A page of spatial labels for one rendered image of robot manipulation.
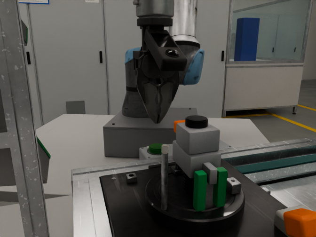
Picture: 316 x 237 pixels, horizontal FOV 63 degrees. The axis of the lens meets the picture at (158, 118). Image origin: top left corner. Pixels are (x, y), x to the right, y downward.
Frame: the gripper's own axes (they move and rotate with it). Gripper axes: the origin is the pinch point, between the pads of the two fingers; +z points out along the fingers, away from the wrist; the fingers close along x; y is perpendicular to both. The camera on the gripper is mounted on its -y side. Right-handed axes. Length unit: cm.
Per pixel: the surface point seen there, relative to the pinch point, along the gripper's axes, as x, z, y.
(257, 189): -9.6, 6.7, -21.1
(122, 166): 8.8, 7.8, -4.6
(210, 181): 1.7, 0.7, -25.9
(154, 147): 0.7, 6.6, 0.1
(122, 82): -42, 31, 274
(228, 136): -37, 18, 29
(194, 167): 2.9, -0.4, -23.9
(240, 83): -242, 46, 309
